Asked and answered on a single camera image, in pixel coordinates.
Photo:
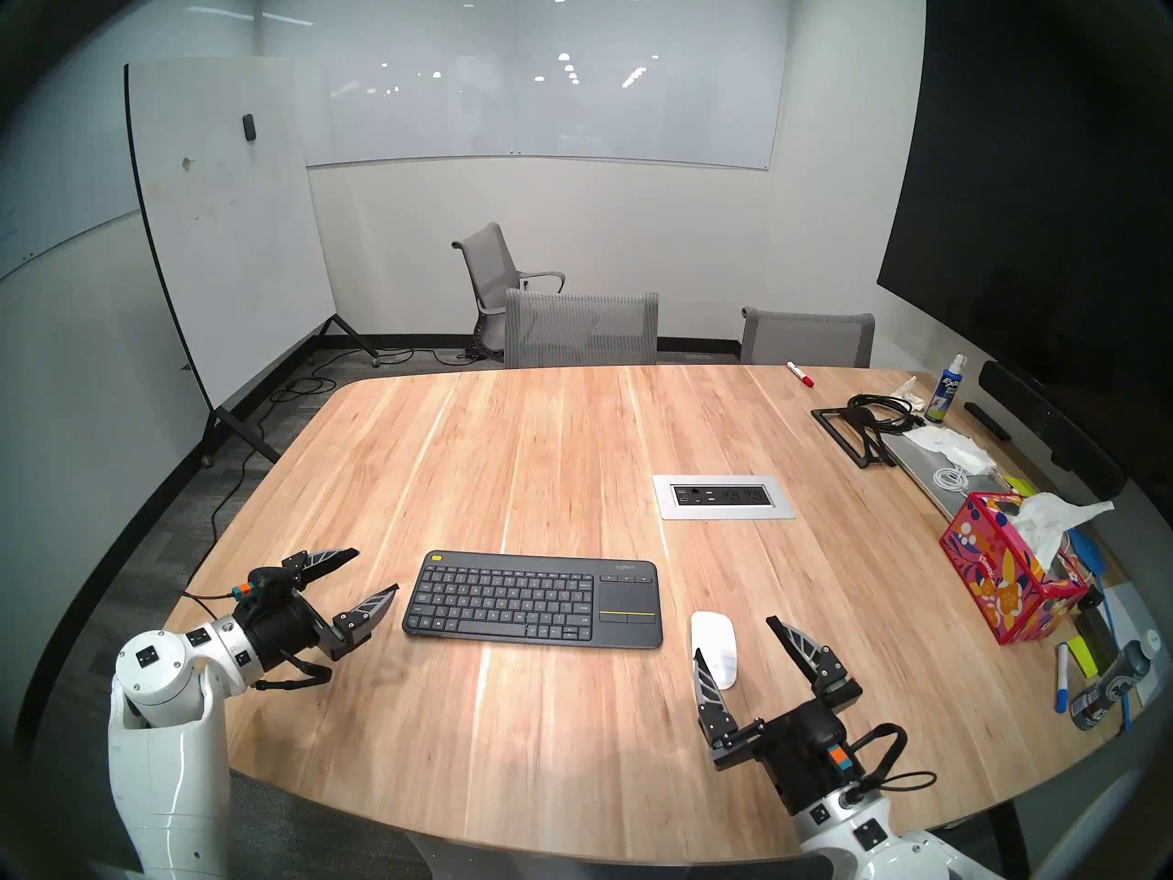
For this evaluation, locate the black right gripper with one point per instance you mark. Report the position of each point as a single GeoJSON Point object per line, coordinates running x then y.
{"type": "Point", "coordinates": [806, 745]}

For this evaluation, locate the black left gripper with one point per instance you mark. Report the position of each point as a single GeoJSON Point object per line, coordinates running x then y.
{"type": "Point", "coordinates": [279, 621]}

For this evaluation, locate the white computer mouse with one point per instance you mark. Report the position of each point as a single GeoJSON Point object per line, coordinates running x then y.
{"type": "Point", "coordinates": [715, 649]}

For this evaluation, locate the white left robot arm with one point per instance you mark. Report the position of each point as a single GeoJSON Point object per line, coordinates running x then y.
{"type": "Point", "coordinates": [169, 759]}

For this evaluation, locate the silver table power outlet panel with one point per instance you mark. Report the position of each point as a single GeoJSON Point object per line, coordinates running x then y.
{"type": "Point", "coordinates": [724, 497]}

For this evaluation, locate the silver closed laptop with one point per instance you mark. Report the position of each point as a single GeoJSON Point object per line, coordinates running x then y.
{"type": "Point", "coordinates": [921, 477]}

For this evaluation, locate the black laptop stand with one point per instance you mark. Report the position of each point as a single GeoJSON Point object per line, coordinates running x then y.
{"type": "Point", "coordinates": [848, 434]}

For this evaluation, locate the red floral tissue box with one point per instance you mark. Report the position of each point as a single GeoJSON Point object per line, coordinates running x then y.
{"type": "Point", "coordinates": [999, 571]}

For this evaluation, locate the large crumpled white tissue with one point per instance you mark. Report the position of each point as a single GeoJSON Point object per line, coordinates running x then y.
{"type": "Point", "coordinates": [953, 445]}

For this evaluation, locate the blue whiteboard marker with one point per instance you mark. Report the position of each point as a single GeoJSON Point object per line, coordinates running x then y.
{"type": "Point", "coordinates": [1062, 676]}

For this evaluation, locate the red whiteboard marker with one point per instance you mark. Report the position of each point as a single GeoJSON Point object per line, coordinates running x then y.
{"type": "Point", "coordinates": [799, 374]}

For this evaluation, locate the yellow sticky note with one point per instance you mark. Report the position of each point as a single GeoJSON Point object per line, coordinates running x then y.
{"type": "Point", "coordinates": [1019, 486]}

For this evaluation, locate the small crumpled white tissue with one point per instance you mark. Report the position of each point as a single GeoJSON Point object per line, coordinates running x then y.
{"type": "Point", "coordinates": [907, 390]}

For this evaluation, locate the white facial tissue sheet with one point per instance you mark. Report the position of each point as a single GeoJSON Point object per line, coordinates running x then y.
{"type": "Point", "coordinates": [1054, 519]}

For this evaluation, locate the whiteboard cleaner spray bottle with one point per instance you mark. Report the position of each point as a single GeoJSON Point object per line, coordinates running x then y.
{"type": "Point", "coordinates": [944, 394]}

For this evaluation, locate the grey mesh office chair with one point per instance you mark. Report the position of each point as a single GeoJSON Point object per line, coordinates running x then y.
{"type": "Point", "coordinates": [806, 339]}
{"type": "Point", "coordinates": [579, 330]}

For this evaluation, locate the black remote control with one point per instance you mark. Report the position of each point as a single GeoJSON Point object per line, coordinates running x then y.
{"type": "Point", "coordinates": [988, 422]}

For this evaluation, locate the blue plastic object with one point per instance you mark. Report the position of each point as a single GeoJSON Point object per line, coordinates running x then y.
{"type": "Point", "coordinates": [1087, 551]}

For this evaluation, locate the grey armrest office chair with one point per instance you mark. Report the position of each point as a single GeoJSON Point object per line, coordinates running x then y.
{"type": "Point", "coordinates": [486, 264]}

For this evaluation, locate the rolling whiteboard on black stand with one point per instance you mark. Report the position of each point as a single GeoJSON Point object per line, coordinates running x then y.
{"type": "Point", "coordinates": [229, 227]}

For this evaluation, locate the white paper sheet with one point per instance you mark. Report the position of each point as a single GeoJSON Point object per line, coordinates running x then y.
{"type": "Point", "coordinates": [1134, 617]}

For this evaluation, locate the black video conference bar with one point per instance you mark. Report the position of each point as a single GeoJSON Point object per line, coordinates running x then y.
{"type": "Point", "coordinates": [1054, 429]}

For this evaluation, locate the large black TV screen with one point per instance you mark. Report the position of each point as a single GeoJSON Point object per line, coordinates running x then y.
{"type": "Point", "coordinates": [1026, 200]}

